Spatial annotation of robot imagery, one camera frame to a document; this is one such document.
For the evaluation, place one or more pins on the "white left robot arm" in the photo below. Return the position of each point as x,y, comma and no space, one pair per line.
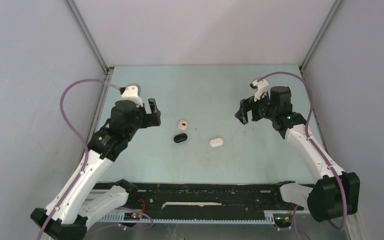
68,217

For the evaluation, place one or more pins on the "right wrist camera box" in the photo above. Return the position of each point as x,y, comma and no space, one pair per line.
261,87

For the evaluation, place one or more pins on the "aluminium frame post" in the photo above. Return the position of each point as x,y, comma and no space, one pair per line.
335,8
91,43

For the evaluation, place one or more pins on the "aluminium frame post right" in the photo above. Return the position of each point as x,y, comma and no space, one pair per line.
335,8

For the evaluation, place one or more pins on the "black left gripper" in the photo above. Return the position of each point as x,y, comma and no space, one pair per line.
152,119

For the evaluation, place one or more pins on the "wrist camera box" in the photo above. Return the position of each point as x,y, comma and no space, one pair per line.
261,87
132,92

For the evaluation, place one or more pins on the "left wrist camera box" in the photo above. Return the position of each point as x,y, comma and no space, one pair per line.
132,92

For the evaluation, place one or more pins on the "white oval earbud case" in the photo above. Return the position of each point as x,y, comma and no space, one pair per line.
216,142

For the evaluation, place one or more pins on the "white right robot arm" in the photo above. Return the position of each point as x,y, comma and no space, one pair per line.
335,193

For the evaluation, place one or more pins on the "aluminium frame post left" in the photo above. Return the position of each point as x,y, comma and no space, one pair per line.
91,43

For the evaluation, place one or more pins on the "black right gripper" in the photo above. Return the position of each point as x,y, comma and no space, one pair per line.
246,105

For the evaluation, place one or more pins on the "pink square earbud case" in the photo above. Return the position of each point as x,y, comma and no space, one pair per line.
183,125

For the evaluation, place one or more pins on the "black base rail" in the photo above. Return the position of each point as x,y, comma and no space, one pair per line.
235,203

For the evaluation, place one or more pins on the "black oval earbud case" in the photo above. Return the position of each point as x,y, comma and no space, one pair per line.
179,138

